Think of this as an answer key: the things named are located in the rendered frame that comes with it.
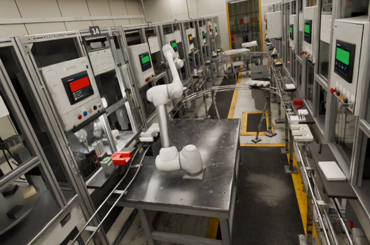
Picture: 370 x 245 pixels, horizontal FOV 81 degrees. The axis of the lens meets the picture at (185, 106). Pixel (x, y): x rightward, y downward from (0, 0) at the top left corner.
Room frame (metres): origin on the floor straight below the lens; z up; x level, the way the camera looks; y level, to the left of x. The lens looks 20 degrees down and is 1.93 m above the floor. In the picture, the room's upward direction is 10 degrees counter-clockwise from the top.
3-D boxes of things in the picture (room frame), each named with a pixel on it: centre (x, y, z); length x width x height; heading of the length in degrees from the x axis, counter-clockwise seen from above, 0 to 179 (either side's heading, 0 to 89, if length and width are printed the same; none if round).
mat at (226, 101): (6.24, -1.41, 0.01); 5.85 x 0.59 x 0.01; 160
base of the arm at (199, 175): (1.65, 0.01, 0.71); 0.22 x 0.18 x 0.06; 160
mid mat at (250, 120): (3.67, -1.28, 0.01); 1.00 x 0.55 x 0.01; 160
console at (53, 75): (1.66, 0.89, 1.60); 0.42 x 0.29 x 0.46; 160
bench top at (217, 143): (2.05, 0.07, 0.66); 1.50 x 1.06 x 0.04; 160
